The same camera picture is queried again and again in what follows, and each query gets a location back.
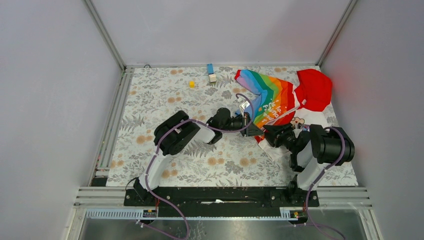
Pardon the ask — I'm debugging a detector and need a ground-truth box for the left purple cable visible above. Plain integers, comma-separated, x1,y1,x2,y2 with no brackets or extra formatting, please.
135,93,255,240

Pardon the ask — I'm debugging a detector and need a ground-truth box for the floral table cloth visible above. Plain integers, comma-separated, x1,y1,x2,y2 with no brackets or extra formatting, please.
105,65,359,188

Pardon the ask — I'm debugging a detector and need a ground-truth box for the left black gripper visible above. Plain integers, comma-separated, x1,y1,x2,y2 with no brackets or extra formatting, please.
220,112,264,137

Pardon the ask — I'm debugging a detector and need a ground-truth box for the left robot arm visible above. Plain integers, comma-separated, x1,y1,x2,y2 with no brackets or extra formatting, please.
133,107,264,206

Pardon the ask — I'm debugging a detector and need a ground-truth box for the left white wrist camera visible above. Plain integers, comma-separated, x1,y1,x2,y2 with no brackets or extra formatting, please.
239,101,250,115

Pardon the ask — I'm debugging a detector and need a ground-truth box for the purple cable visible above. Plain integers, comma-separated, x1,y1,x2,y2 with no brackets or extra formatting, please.
135,93,255,240
294,123,347,240

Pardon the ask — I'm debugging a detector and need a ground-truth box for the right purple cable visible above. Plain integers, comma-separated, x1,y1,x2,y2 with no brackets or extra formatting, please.
294,123,347,240

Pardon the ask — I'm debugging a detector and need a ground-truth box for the rainbow kids jacket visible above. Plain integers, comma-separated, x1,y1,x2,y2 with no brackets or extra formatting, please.
234,68,334,163

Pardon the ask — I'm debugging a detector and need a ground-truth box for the aluminium frame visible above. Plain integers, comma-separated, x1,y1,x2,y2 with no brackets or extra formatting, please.
65,0,382,240

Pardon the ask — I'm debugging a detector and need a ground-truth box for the blue and silver block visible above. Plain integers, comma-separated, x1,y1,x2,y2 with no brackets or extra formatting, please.
206,63,217,84

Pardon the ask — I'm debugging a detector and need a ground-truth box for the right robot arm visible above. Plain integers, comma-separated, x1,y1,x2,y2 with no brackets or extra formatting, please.
264,123,355,206

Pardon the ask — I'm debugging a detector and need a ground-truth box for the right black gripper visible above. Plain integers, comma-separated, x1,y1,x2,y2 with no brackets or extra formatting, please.
262,122,299,154

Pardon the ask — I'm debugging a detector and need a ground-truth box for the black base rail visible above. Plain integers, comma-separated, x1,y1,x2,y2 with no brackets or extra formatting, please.
123,186,320,218

